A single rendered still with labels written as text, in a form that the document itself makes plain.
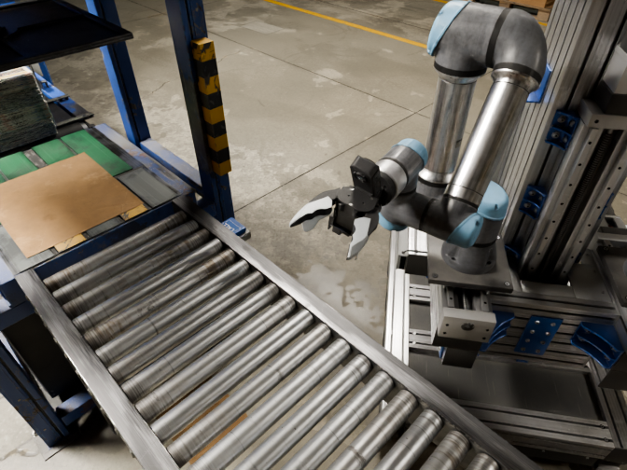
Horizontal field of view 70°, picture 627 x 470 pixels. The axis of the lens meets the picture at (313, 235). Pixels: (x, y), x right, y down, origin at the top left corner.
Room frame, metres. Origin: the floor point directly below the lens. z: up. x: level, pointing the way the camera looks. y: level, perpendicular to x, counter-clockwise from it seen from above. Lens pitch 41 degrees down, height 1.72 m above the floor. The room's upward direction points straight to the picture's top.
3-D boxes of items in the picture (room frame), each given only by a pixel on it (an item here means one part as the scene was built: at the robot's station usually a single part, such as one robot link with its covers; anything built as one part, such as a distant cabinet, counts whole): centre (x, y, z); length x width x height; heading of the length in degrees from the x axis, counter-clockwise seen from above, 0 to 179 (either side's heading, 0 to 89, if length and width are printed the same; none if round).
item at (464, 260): (0.93, -0.44, 0.87); 0.15 x 0.15 x 0.10
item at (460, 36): (1.01, -0.33, 1.19); 0.15 x 0.12 x 0.55; 55
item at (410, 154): (0.79, -0.18, 1.21); 0.11 x 0.08 x 0.09; 145
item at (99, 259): (1.00, 0.59, 0.77); 0.47 x 0.05 x 0.05; 135
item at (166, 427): (0.59, 0.17, 0.77); 0.47 x 0.05 x 0.05; 135
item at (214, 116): (1.36, 0.33, 1.05); 0.05 x 0.05 x 0.45; 45
